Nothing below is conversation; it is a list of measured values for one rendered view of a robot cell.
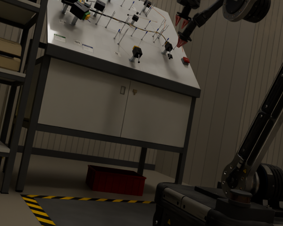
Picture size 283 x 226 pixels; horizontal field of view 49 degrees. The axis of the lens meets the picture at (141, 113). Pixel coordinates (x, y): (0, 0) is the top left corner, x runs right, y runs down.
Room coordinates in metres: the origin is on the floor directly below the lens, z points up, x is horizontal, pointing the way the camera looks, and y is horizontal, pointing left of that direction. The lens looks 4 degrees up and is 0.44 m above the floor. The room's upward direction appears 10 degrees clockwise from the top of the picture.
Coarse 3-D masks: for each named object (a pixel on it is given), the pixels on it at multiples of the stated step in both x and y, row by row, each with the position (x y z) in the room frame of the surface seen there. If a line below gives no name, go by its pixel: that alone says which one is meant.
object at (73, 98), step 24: (48, 72) 1.82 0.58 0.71; (72, 72) 1.89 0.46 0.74; (96, 72) 1.97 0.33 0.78; (48, 96) 1.83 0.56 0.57; (72, 96) 1.91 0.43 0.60; (96, 96) 1.98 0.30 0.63; (120, 96) 2.07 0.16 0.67; (48, 120) 1.85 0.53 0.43; (72, 120) 1.92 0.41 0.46; (96, 120) 2.00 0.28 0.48; (120, 120) 2.09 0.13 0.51
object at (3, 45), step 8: (0, 40) 1.70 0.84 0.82; (8, 40) 1.75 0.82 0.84; (0, 48) 1.69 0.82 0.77; (8, 48) 1.71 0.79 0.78; (16, 48) 1.74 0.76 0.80; (0, 56) 1.68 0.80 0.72; (8, 56) 1.69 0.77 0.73; (16, 56) 1.73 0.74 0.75; (0, 64) 1.68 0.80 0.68; (8, 64) 1.70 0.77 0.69; (16, 64) 1.72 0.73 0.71
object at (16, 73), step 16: (0, 0) 1.63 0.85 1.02; (16, 0) 1.65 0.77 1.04; (0, 16) 2.00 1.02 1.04; (16, 16) 1.94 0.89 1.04; (32, 48) 1.72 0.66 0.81; (32, 64) 1.72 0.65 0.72; (0, 80) 2.07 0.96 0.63; (16, 80) 1.71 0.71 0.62; (16, 128) 1.72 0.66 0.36; (0, 144) 1.86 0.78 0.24; (16, 144) 1.73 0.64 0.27; (0, 160) 2.11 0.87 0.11; (0, 192) 1.72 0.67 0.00
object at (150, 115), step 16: (128, 96) 2.10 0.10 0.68; (144, 96) 2.16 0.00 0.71; (160, 96) 2.23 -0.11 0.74; (176, 96) 2.30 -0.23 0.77; (128, 112) 2.11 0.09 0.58; (144, 112) 2.17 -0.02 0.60; (160, 112) 2.24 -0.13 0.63; (176, 112) 2.31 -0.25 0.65; (128, 128) 2.12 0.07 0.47; (144, 128) 2.19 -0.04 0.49; (160, 128) 2.26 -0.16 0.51; (176, 128) 2.33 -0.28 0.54; (176, 144) 2.34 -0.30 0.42
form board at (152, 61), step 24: (48, 0) 2.02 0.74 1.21; (96, 0) 2.35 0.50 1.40; (120, 0) 2.57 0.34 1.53; (48, 24) 1.87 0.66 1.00; (120, 24) 2.33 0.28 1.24; (144, 24) 2.53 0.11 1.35; (168, 24) 2.78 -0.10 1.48; (72, 48) 1.85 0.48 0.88; (96, 48) 1.98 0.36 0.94; (120, 48) 2.13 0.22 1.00; (144, 48) 2.30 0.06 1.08; (144, 72) 2.11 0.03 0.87; (168, 72) 2.27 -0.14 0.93; (192, 72) 2.47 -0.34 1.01
